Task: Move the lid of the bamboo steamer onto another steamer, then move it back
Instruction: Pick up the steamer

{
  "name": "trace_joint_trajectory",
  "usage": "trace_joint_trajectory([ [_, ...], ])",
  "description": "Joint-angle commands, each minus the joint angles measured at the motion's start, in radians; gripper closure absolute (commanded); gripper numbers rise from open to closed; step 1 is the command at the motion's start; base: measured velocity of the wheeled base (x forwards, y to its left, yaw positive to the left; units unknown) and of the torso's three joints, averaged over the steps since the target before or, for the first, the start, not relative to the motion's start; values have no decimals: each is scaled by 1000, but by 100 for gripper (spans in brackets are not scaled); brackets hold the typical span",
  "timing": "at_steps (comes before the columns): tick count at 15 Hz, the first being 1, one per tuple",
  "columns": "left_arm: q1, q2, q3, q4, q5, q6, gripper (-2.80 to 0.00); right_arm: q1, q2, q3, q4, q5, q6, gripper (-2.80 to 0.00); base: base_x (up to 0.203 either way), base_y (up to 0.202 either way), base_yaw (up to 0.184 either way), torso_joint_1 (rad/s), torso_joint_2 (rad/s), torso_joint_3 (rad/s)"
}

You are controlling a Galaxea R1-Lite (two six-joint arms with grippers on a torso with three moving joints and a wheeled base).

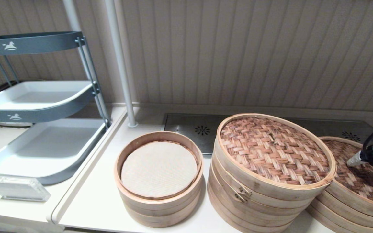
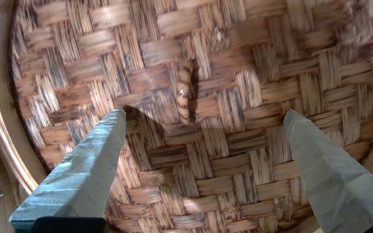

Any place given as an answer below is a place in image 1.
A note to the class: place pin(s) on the woven bamboo steamer lid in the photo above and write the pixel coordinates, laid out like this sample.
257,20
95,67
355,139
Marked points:
367,183

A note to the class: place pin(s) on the large bamboo steamer basket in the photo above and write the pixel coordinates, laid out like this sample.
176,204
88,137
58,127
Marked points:
332,219
225,213
254,206
342,208

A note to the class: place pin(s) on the middle bamboo steamer stack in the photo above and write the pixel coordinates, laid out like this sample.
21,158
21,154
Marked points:
270,149

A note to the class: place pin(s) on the round white steamer liner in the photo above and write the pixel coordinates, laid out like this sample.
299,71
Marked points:
159,170

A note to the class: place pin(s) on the small bamboo steamer basket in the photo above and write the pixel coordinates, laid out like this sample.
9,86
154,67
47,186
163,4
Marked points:
131,147
162,221

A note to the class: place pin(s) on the stainless steel vented panel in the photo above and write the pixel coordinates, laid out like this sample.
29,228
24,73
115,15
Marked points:
186,128

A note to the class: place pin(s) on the grey and white rack tray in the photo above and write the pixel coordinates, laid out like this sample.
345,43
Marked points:
37,96
47,145

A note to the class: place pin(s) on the dark grey curved rack shelf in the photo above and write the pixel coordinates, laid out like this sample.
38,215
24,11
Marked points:
37,42

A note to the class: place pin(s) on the clear acrylic sign holder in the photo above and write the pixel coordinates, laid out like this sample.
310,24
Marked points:
17,188

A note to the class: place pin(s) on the grey metal rack frame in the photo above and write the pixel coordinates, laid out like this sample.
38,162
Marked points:
90,72

